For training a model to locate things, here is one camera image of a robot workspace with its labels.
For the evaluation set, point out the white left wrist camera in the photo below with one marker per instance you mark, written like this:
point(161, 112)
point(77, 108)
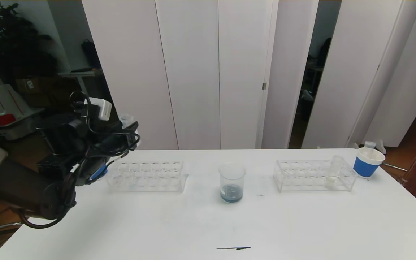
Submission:
point(99, 108)

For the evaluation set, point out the clear acrylic test tube rack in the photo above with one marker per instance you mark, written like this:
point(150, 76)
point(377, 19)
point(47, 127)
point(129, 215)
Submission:
point(309, 185)
point(154, 185)

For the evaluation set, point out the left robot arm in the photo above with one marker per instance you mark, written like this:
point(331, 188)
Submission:
point(20, 187)

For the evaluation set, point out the brown cardboard box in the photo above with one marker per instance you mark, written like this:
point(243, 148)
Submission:
point(31, 85)

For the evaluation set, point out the test tube with white pigment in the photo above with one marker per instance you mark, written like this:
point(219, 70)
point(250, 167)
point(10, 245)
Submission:
point(331, 180)

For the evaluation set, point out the dark green potted plant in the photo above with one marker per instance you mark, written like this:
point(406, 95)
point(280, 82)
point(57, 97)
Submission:
point(16, 43)

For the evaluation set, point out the clear glass beaker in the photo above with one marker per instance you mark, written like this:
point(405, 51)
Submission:
point(232, 193)

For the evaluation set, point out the blue and white paper cup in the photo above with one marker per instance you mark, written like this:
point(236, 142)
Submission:
point(366, 168)
point(99, 171)

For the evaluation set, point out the white folding partition panel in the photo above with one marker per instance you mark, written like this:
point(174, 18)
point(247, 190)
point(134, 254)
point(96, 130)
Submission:
point(352, 72)
point(410, 90)
point(287, 72)
point(193, 72)

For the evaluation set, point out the thin black stick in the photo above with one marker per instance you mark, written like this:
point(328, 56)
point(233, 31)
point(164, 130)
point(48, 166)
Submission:
point(233, 247)

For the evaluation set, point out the thin metal rod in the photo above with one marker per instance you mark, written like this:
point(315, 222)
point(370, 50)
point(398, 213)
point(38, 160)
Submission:
point(393, 167)

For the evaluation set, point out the white standing desk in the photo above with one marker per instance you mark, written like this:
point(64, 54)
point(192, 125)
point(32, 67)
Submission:
point(78, 73)

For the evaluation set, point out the black bag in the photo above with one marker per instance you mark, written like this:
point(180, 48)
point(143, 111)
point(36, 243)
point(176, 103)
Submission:
point(91, 53)

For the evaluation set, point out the white partition foot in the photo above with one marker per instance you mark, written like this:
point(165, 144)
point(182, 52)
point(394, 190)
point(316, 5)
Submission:
point(382, 148)

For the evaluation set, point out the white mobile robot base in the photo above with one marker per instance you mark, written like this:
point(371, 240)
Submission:
point(13, 108)

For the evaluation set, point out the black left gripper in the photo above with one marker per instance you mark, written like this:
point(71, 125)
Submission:
point(131, 131)

